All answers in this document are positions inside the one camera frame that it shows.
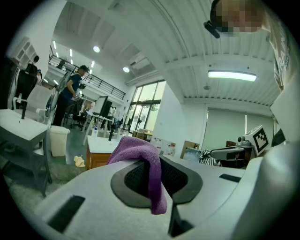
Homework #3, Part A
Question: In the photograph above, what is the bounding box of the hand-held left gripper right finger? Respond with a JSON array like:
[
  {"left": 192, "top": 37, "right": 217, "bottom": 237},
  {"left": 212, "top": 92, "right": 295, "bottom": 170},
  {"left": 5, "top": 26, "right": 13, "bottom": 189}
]
[{"left": 159, "top": 154, "right": 246, "bottom": 239}]

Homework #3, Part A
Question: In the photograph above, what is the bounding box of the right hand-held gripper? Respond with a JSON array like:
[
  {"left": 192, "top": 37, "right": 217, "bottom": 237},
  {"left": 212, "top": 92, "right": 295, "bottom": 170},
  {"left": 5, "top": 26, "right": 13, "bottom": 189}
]
[{"left": 210, "top": 125, "right": 270, "bottom": 168}]

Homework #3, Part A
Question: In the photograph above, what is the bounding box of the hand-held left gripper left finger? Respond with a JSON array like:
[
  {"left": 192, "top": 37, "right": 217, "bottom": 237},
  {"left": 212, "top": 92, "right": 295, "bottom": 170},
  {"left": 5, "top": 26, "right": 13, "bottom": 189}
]
[{"left": 35, "top": 158, "right": 174, "bottom": 240}]

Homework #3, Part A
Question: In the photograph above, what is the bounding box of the purple cloth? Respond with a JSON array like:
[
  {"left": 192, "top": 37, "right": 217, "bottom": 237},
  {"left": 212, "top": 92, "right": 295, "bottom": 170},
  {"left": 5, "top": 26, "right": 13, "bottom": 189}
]
[{"left": 106, "top": 135, "right": 168, "bottom": 215}]

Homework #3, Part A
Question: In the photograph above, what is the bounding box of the brown wooden vanity cabinet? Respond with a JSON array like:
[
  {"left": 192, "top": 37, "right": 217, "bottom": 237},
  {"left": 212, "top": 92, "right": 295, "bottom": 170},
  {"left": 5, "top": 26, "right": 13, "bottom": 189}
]
[{"left": 85, "top": 147, "right": 113, "bottom": 171}]

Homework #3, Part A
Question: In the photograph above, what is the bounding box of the black frame side table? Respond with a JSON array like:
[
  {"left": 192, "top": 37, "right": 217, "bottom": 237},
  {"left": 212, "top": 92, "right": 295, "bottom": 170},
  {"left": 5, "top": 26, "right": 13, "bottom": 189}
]
[{"left": 0, "top": 127, "right": 53, "bottom": 198}]

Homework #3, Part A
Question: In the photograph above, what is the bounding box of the black white striped fabric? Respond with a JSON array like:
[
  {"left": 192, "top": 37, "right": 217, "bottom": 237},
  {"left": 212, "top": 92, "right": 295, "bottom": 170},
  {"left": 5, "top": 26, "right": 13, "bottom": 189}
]
[{"left": 198, "top": 149, "right": 222, "bottom": 167}]

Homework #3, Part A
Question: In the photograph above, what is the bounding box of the white roller blind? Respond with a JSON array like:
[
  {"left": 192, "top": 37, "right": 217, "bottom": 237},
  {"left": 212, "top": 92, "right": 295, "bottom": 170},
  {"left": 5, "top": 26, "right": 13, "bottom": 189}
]
[{"left": 203, "top": 107, "right": 274, "bottom": 152}]

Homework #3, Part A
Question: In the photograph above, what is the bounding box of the pale yellow rag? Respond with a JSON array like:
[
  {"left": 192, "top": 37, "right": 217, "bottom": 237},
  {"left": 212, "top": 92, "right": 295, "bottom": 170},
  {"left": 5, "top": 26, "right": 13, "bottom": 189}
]
[{"left": 74, "top": 154, "right": 87, "bottom": 168}]

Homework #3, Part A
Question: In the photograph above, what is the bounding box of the brown cardboard box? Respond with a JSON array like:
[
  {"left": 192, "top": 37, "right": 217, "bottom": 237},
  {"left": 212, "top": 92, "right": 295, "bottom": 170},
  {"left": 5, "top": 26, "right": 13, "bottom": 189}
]
[
  {"left": 132, "top": 128, "right": 153, "bottom": 143},
  {"left": 180, "top": 140, "right": 201, "bottom": 160}
]

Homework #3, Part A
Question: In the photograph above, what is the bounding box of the pack of clear water bottles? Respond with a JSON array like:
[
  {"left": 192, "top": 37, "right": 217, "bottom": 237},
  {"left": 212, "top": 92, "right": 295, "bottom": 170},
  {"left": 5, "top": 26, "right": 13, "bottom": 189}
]
[{"left": 151, "top": 137, "right": 177, "bottom": 157}]

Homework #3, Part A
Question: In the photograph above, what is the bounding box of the cream plastic trash bin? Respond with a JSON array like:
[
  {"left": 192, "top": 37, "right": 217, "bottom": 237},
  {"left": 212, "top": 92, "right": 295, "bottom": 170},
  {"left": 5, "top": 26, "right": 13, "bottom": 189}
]
[{"left": 48, "top": 125, "right": 71, "bottom": 157}]

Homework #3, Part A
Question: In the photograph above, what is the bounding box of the white desk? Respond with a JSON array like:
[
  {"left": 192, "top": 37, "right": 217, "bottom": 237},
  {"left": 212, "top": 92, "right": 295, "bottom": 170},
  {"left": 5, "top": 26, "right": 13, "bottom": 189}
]
[{"left": 82, "top": 111, "right": 115, "bottom": 146}]

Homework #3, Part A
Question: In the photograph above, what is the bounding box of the long fluorescent tube light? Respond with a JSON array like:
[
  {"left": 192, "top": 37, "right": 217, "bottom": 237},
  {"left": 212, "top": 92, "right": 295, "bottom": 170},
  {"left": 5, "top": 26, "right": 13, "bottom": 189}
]
[{"left": 208, "top": 69, "right": 257, "bottom": 82}]

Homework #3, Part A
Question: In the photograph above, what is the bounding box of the black computer monitor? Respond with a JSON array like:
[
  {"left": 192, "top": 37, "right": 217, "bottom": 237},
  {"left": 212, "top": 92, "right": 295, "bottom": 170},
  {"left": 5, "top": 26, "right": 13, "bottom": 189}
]
[{"left": 93, "top": 95, "right": 113, "bottom": 118}]

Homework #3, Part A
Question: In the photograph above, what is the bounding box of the black-framed glass window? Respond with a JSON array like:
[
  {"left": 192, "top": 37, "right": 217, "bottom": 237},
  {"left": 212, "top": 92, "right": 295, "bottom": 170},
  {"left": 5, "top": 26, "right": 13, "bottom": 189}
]
[{"left": 126, "top": 80, "right": 166, "bottom": 135}]

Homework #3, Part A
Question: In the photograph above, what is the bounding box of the white rectangular sink top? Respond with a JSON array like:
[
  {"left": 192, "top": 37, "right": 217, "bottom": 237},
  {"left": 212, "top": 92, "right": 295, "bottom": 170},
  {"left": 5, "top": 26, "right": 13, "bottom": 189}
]
[{"left": 0, "top": 108, "right": 49, "bottom": 141}]

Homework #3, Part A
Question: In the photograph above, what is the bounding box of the black mezzanine railing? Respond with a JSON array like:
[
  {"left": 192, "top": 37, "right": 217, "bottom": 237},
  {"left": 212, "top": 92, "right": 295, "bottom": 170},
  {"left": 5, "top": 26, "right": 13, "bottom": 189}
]
[{"left": 48, "top": 54, "right": 127, "bottom": 99}]

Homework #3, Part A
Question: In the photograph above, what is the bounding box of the short black faucet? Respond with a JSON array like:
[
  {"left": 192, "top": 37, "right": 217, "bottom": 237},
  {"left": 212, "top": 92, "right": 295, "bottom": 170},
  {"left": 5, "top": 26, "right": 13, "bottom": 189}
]
[{"left": 20, "top": 93, "right": 29, "bottom": 120}]

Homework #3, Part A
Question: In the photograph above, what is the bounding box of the white mesh office chair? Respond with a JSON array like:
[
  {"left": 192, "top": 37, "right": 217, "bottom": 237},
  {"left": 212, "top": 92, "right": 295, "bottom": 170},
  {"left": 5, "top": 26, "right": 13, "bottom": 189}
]
[{"left": 12, "top": 83, "right": 56, "bottom": 125}]

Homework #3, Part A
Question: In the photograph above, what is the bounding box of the person's beige t-shirt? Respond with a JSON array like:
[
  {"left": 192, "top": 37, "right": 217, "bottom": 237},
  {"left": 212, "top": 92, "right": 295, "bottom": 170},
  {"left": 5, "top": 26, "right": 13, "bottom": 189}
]
[{"left": 261, "top": 4, "right": 300, "bottom": 143}]

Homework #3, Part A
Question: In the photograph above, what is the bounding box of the white ceiling air conditioner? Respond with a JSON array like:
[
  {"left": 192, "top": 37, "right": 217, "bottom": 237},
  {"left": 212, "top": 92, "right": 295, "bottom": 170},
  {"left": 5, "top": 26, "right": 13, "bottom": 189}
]
[{"left": 129, "top": 53, "right": 151, "bottom": 70}]

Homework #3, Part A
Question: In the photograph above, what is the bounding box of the person's head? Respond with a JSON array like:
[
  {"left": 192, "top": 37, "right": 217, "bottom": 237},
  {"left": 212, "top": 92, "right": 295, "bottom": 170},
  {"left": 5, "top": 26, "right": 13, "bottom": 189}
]
[{"left": 214, "top": 0, "right": 269, "bottom": 33}]

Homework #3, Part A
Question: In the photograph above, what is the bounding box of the white cubby shelf unit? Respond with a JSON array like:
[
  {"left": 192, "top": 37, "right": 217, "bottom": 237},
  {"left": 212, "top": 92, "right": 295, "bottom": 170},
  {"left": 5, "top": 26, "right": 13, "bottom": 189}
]
[{"left": 14, "top": 37, "right": 36, "bottom": 65}]

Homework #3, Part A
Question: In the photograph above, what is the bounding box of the black head-mounted camera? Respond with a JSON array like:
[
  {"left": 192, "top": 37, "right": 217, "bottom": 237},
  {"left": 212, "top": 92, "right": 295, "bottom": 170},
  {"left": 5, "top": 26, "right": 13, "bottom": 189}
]
[{"left": 203, "top": 1, "right": 223, "bottom": 39}]

